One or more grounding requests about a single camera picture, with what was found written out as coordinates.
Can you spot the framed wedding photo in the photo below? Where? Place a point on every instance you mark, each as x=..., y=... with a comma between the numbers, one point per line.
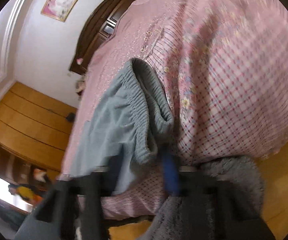
x=58, y=9

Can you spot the small black wall device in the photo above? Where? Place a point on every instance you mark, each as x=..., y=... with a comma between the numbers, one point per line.
x=70, y=117

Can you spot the pink floral bedspread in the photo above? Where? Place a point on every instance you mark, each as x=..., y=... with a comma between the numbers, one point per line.
x=223, y=65

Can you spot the grey sweatpants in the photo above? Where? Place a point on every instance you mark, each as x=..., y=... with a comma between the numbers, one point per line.
x=133, y=118

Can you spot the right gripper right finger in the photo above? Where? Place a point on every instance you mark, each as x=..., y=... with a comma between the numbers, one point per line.
x=209, y=199

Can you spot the clothes pile on nightstand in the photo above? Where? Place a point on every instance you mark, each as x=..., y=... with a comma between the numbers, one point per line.
x=80, y=86

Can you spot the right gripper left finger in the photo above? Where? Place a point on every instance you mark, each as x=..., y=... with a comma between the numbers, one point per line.
x=54, y=216

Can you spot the grey fluffy sleeve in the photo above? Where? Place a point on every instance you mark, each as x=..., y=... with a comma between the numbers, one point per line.
x=209, y=199

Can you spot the dark wooden headboard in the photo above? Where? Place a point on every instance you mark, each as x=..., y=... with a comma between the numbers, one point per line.
x=98, y=28

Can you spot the orange wooden wardrobe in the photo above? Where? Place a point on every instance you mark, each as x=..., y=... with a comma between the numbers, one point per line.
x=34, y=132

